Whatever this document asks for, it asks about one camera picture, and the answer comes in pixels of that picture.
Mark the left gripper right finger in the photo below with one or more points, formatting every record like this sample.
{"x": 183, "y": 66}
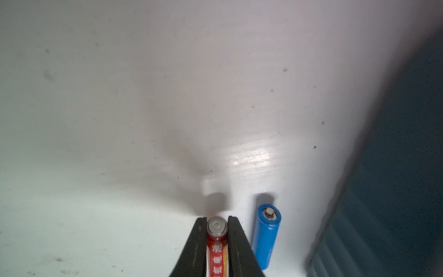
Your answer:
{"x": 241, "y": 259}

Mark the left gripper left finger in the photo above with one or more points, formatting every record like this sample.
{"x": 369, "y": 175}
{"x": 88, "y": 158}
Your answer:
{"x": 193, "y": 259}

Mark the red battery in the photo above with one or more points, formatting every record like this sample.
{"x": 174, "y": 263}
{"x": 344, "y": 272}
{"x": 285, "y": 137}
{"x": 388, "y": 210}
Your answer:
{"x": 217, "y": 254}

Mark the blue battery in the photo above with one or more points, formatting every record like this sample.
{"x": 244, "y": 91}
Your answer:
{"x": 268, "y": 219}

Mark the teal plastic storage box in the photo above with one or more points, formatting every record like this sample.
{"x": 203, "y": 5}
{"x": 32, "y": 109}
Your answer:
{"x": 388, "y": 218}

